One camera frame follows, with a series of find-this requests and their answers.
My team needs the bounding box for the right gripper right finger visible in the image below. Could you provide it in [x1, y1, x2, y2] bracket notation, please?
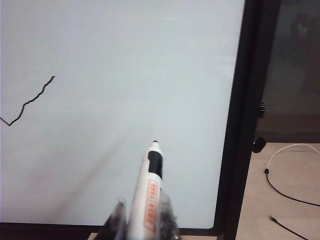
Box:
[157, 194, 181, 240]

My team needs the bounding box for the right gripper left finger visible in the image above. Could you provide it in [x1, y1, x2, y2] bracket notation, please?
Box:
[96, 196, 131, 240]

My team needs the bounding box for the white whiteboard with black frame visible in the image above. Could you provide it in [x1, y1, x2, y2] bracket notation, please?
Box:
[0, 0, 264, 237]

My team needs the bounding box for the thin black cable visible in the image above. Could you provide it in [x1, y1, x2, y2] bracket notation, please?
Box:
[269, 214, 313, 240]

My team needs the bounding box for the white cable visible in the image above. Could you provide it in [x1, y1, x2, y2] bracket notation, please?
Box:
[264, 143, 320, 173]

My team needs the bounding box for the white whiteboard marker pen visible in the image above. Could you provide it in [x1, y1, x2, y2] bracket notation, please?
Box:
[126, 140, 166, 240]

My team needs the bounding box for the black cable with plug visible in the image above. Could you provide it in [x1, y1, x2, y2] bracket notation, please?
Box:
[263, 168, 320, 208]

